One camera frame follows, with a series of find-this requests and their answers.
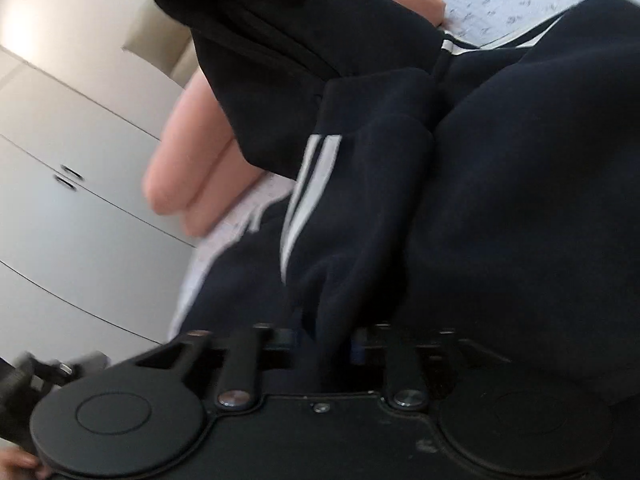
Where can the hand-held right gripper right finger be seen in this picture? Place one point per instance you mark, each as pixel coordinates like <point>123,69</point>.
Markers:
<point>405,360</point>

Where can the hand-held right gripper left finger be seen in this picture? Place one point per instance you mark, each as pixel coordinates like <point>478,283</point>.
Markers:
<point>240,360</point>

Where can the navy jacket with white stripes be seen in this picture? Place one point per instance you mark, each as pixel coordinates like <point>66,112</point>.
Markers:
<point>500,185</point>

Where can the person's left hand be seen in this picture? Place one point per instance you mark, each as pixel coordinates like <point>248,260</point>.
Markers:
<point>20,464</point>

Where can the white wardrobe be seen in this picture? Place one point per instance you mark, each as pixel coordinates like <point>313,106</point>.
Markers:
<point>75,260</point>

